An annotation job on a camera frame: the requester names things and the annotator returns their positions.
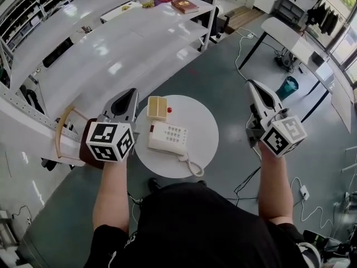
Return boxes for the clothes rack with dark garments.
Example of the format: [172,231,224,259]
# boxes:
[306,0,345,36]

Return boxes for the beige divided box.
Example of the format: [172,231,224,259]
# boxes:
[147,95,168,120]

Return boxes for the person's black shirt torso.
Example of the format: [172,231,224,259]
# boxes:
[91,181,307,268]

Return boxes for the wooden platform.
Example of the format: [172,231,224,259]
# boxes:
[226,5,264,34]

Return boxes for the black office chair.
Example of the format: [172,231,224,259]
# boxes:
[191,0,233,44]

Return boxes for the black bag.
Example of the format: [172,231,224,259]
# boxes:
[41,37,75,69]

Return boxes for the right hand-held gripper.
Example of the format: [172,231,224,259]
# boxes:
[245,79,308,159]

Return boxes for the person's left forearm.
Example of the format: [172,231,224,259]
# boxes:
[91,155,132,235]

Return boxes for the white power strip with cable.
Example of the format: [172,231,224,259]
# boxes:
[290,176,335,241]

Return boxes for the wooden chair with maroon seat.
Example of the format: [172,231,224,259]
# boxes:
[55,106,104,170]

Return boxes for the large white shelf unit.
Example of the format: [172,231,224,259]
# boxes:
[0,0,221,167]

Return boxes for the red hardcover book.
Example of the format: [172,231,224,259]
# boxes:
[170,0,200,15]

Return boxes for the white coiled telephone cord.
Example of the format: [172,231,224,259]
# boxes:
[178,155,205,178]

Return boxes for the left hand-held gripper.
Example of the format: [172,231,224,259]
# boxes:
[85,88,139,163]

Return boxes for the long white floor cable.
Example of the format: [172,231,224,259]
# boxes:
[235,32,257,79]

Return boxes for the white telephone base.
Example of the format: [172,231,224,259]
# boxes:
[147,121,190,154]

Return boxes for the white telephone handset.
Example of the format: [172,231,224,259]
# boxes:
[147,142,189,162]

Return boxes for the teal waste bin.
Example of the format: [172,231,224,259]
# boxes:
[276,75,300,101]

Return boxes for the long white desk black legs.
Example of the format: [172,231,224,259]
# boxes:
[238,16,355,135]

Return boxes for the white metal frame stand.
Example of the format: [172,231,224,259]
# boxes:
[341,146,357,173]

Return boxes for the pile of coloured cloths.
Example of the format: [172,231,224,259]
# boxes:
[142,0,171,9]

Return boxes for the person's right forearm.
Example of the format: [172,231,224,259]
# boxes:
[257,143,295,226]

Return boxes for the white storage shelf with bins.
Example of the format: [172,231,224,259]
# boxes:
[0,0,71,54]

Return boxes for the white round table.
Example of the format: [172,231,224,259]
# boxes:
[133,94,220,179]

